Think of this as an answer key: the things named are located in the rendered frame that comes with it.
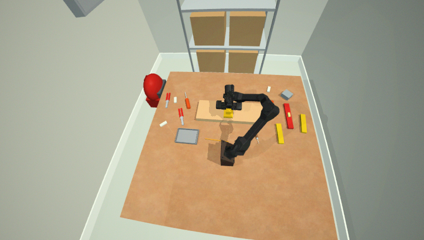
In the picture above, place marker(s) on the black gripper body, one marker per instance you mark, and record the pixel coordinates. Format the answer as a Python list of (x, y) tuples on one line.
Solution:
[(237, 105)]

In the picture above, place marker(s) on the red flat bar with yellow patch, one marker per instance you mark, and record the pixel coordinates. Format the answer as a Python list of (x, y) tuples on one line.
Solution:
[(288, 116)]

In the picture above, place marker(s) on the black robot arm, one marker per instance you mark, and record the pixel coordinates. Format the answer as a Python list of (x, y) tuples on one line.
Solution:
[(268, 112)]

